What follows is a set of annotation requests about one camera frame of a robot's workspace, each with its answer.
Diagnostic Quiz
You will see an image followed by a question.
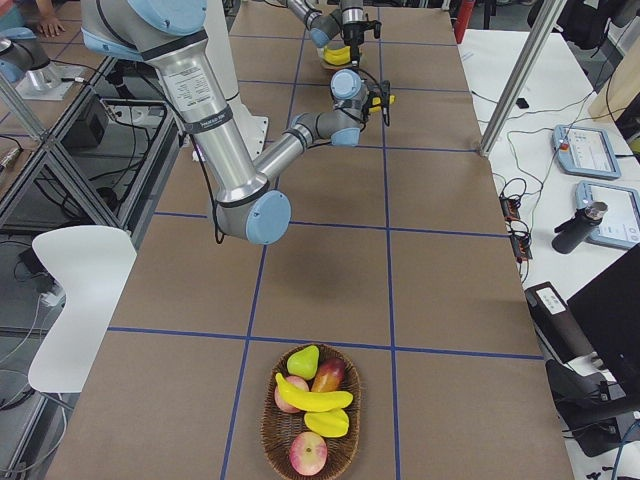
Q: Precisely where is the teach pendant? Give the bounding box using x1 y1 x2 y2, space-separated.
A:
575 180 639 250
552 125 621 180

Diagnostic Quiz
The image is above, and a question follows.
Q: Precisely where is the dark grey bottle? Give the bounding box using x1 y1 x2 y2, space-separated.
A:
551 201 608 254

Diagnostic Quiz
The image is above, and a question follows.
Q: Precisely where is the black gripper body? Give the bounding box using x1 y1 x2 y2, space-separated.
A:
342 21 363 47

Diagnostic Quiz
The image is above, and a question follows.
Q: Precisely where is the brown wicker basket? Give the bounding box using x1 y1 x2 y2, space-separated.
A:
261 344 362 479

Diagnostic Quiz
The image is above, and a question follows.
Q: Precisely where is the dark red apple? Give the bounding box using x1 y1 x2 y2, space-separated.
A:
311 357 346 393

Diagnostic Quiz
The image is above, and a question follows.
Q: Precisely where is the white chair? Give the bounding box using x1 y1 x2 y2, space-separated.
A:
28 225 137 393

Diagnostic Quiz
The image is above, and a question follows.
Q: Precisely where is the blue tape line lengthwise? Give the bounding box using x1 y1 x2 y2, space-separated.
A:
375 6 403 480

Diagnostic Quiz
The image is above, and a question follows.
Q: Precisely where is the grey square plate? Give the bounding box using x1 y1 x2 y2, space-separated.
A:
321 59 357 71

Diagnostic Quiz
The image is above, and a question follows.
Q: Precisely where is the teach pendant upper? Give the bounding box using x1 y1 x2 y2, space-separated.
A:
552 125 621 180

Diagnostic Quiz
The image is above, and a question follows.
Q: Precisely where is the black box with label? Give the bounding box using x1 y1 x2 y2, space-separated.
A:
525 282 602 363

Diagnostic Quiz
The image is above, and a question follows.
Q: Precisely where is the blue tape line crosswise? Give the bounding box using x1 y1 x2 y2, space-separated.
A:
152 211 509 239

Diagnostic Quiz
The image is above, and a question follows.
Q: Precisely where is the yellow banana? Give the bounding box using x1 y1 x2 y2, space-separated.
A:
368 94 396 112
322 46 351 67
275 373 354 412

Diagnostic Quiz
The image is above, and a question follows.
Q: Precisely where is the aluminium frame post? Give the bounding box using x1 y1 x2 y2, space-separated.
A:
478 0 567 158

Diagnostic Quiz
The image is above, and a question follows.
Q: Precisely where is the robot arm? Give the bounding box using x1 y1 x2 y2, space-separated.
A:
81 1 371 245
267 1 378 69

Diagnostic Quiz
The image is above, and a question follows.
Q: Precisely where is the green pear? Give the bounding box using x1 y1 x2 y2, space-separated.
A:
286 345 320 380

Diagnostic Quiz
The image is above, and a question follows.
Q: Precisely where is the teach pendant lower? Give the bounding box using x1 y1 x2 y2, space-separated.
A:
575 180 639 250

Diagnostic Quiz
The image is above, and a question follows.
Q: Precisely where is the pink red apple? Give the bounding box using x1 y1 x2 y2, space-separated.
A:
289 431 328 476

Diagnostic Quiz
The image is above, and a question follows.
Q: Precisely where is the black monitor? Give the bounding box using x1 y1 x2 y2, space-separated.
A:
568 246 639 393

